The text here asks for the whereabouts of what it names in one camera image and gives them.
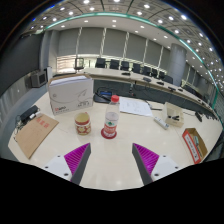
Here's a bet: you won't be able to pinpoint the long curved conference desk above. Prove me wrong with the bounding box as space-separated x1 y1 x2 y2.
81 67 221 118

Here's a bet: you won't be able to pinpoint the brown paper envelope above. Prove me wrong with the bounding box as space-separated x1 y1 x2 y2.
14 113 60 160

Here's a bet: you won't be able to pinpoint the grey monitor on cart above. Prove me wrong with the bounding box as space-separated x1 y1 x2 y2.
29 69 48 89

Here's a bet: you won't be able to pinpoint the white paper carton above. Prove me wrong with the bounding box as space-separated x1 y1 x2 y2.
47 73 95 117

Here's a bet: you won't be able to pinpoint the clear red-capped water bottle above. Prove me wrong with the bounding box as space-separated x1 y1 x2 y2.
102 94 121 138

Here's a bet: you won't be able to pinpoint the round ceiling lights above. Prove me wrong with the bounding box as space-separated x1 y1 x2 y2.
29 0 224 88

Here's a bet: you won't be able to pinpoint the black power adapter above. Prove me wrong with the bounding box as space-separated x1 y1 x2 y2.
19 104 40 124

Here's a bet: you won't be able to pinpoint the cream desk organizer tray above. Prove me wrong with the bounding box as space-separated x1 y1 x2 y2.
164 101 185 128

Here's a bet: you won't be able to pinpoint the black desk phone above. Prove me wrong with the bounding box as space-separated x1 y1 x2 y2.
92 88 114 104

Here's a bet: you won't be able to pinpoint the red and cream mug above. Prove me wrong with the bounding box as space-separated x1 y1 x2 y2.
74 111 92 136

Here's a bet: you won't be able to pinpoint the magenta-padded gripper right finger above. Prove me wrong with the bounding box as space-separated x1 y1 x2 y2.
131 142 183 186

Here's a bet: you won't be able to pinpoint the row of black chairs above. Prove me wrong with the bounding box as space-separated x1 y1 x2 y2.
94 57 174 84

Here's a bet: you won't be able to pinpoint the white printed paper sheet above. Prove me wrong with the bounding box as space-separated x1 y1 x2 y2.
118 96 154 118

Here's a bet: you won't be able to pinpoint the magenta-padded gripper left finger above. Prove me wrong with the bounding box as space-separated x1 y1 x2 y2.
40 142 92 186

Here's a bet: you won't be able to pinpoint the red-sided cardboard box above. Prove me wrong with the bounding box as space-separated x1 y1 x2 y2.
181 127 209 165

